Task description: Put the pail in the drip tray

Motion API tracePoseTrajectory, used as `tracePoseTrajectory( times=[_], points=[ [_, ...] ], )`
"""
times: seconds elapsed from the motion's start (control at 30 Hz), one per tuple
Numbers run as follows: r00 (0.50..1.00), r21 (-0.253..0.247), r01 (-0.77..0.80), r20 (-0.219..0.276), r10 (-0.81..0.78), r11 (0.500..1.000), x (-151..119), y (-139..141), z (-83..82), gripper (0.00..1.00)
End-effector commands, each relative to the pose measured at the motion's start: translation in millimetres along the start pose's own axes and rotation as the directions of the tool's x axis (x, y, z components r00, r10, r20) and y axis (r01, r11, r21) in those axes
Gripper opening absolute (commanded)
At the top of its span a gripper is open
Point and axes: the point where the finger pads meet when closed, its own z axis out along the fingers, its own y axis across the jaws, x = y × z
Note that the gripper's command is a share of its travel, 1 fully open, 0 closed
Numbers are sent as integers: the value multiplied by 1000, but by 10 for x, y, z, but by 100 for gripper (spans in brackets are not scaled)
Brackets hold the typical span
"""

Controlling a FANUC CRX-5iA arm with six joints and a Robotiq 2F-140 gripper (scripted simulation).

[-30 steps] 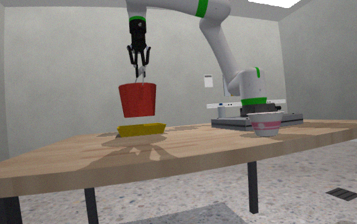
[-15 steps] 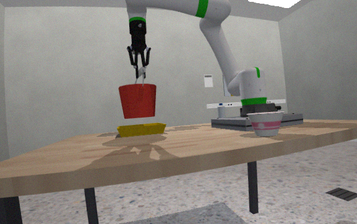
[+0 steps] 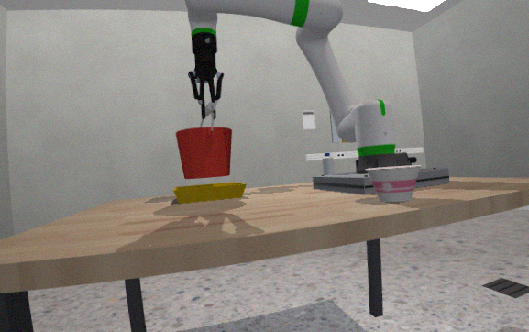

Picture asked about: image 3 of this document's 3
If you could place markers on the yellow square tray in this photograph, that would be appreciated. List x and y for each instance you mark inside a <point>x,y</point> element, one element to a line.
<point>209,192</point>

